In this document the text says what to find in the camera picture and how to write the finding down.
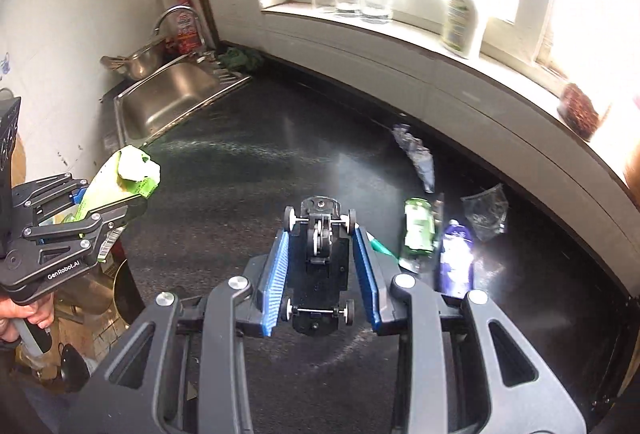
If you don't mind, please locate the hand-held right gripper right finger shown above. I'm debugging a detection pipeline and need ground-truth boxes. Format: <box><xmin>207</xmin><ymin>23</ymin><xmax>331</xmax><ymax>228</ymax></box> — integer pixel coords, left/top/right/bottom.
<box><xmin>350</xmin><ymin>224</ymin><xmax>588</xmax><ymax>434</ymax></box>

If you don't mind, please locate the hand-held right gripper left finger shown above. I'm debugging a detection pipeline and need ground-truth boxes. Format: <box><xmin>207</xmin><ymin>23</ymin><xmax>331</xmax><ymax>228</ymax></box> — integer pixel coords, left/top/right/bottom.
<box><xmin>60</xmin><ymin>229</ymin><xmax>293</xmax><ymax>434</ymax></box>

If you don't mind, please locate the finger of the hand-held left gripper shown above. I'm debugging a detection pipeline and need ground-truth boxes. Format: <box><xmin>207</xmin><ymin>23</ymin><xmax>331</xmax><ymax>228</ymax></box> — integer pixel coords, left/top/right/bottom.
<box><xmin>12</xmin><ymin>173</ymin><xmax>90</xmax><ymax>225</ymax></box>
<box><xmin>22</xmin><ymin>194</ymin><xmax>149</xmax><ymax>249</ymax></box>

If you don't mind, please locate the green wet wipes pack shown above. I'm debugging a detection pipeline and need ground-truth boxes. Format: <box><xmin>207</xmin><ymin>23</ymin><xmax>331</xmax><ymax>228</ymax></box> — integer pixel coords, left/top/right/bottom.
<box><xmin>60</xmin><ymin>146</ymin><xmax>162</xmax><ymax>265</ymax></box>

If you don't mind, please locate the black toy car chassis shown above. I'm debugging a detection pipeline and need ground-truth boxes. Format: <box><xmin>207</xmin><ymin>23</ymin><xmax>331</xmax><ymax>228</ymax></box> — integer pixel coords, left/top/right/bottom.
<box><xmin>282</xmin><ymin>196</ymin><xmax>359</xmax><ymax>340</ymax></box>

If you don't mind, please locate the person's left hand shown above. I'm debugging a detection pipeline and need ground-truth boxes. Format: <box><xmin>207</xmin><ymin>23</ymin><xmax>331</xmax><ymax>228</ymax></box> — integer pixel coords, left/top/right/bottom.
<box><xmin>0</xmin><ymin>286</ymin><xmax>54</xmax><ymax>346</ymax></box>

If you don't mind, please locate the green pen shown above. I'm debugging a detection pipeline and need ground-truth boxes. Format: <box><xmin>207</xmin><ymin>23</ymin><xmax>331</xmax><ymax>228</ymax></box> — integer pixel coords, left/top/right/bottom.
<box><xmin>367</xmin><ymin>235</ymin><xmax>404</xmax><ymax>261</ymax></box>

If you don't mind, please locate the red pot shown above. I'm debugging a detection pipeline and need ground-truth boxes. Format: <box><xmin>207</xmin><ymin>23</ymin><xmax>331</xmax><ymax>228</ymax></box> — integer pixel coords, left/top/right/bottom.
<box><xmin>107</xmin><ymin>236</ymin><xmax>149</xmax><ymax>330</ymax></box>

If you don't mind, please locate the green toy car package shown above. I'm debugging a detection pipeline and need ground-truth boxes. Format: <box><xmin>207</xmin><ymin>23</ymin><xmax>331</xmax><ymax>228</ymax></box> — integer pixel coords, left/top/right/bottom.
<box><xmin>399</xmin><ymin>198</ymin><xmax>445</xmax><ymax>274</ymax></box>

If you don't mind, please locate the purple packet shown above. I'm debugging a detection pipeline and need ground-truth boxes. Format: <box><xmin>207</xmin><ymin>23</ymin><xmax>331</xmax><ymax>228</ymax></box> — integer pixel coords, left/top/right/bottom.
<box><xmin>436</xmin><ymin>220</ymin><xmax>476</xmax><ymax>297</ymax></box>

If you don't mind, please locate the stainless steel sink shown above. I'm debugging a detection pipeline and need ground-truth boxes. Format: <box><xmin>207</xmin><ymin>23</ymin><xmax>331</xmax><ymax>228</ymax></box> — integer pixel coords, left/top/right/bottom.
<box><xmin>112</xmin><ymin>61</ymin><xmax>254</xmax><ymax>151</ymax></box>

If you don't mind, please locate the clear plastic bag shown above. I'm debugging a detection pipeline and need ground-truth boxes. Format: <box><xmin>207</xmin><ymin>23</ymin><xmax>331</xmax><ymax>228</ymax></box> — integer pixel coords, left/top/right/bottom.
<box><xmin>460</xmin><ymin>184</ymin><xmax>509</xmax><ymax>243</ymax></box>

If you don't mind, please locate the crumpled grey wrapper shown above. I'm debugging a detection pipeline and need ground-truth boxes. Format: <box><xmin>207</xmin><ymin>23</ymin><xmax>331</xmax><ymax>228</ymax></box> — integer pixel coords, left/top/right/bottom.
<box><xmin>391</xmin><ymin>124</ymin><xmax>436</xmax><ymax>194</ymax></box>

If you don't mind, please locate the metal bowl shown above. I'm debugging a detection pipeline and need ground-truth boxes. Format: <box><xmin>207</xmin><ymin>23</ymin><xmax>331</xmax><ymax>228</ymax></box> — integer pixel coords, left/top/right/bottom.
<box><xmin>100</xmin><ymin>41</ymin><xmax>174</xmax><ymax>82</ymax></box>

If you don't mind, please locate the red label bottle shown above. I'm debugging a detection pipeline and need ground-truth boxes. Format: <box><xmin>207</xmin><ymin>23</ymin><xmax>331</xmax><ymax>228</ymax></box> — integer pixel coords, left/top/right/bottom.
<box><xmin>175</xmin><ymin>8</ymin><xmax>206</xmax><ymax>55</ymax></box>

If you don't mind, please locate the green cloth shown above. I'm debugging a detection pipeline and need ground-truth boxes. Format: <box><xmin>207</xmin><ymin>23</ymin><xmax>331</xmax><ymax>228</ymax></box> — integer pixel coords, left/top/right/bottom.
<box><xmin>220</xmin><ymin>46</ymin><xmax>266</xmax><ymax>72</ymax></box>

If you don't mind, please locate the chrome faucet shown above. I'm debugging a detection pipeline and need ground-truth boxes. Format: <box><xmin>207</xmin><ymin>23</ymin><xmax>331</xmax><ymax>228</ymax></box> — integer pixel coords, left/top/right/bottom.
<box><xmin>152</xmin><ymin>4</ymin><xmax>206</xmax><ymax>59</ymax></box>

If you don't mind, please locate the jar of dried chili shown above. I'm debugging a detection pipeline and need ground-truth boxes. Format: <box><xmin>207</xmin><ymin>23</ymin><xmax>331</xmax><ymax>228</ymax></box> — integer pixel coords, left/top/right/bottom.
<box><xmin>557</xmin><ymin>81</ymin><xmax>601</xmax><ymax>143</ymax></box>

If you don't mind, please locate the white bottle green cap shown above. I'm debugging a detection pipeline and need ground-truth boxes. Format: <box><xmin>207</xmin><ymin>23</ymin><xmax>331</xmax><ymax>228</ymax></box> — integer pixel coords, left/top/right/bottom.
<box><xmin>441</xmin><ymin>0</ymin><xmax>489</xmax><ymax>60</ymax></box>

